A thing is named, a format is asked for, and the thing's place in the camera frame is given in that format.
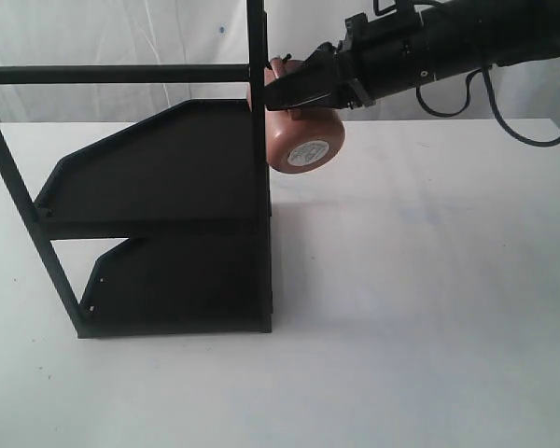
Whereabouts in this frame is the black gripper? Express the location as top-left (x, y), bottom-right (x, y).
top-left (264, 1), bottom-right (441, 111)

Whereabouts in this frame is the copper pink mug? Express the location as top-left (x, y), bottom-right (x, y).
top-left (244, 56), bottom-right (346, 175)

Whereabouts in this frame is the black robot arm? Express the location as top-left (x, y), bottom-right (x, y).
top-left (264, 1), bottom-right (560, 110)

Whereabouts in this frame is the black rack hook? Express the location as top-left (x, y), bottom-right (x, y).
top-left (265, 53), bottom-right (292, 72)

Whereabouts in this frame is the black metal shelf rack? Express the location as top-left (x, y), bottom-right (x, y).
top-left (0, 1), bottom-right (273, 339)

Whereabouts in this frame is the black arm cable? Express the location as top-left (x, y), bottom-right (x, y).
top-left (414, 59), bottom-right (560, 148)

